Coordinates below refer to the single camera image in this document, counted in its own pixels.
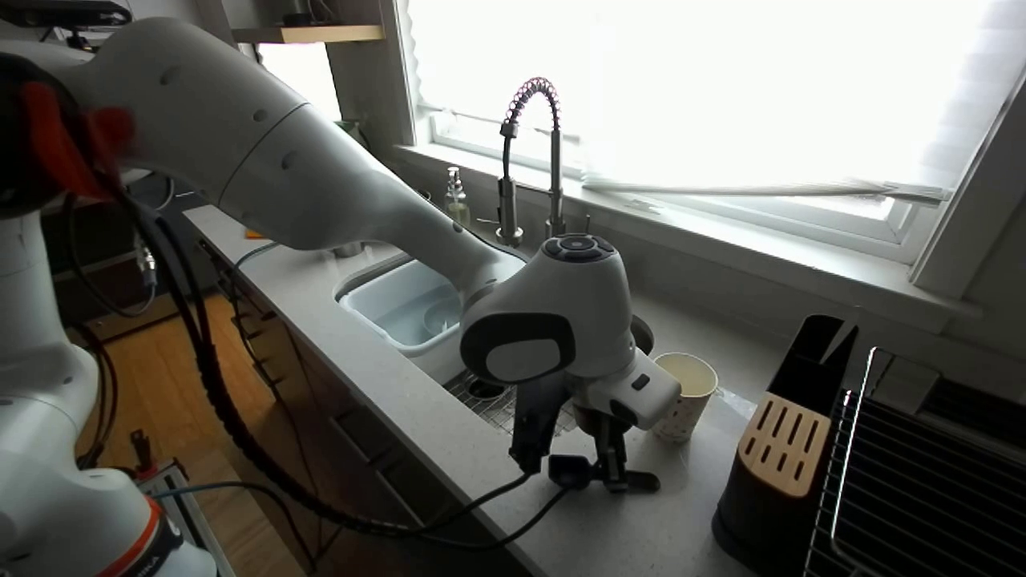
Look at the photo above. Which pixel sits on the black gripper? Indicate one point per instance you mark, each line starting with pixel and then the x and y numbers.
pixel 605 420

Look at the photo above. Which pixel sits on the white window frame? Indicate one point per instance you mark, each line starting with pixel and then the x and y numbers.
pixel 747 227

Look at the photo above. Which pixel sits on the chrome spring kitchen faucet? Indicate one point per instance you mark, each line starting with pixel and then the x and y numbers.
pixel 507 179

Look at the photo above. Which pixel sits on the stainless steel sink basin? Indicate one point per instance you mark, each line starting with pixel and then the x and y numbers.
pixel 449 362

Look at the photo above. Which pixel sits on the white plastic dish tub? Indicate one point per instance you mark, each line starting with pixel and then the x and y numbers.
pixel 401 304

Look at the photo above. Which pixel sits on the round bowl with light rim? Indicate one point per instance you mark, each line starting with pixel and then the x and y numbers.
pixel 346 249

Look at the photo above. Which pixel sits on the orange flat item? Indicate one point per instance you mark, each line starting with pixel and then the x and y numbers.
pixel 258 233

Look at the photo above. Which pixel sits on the clear soap pump dispenser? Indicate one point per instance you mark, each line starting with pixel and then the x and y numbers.
pixel 458 196

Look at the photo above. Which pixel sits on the white paper cup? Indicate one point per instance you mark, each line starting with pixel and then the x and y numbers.
pixel 687 396

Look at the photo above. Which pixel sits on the white pleated window blind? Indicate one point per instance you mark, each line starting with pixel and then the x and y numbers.
pixel 772 96

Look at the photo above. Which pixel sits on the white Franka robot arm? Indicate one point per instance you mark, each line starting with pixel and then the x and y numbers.
pixel 268 147

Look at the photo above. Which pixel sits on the wooden wall shelf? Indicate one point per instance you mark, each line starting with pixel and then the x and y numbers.
pixel 322 32

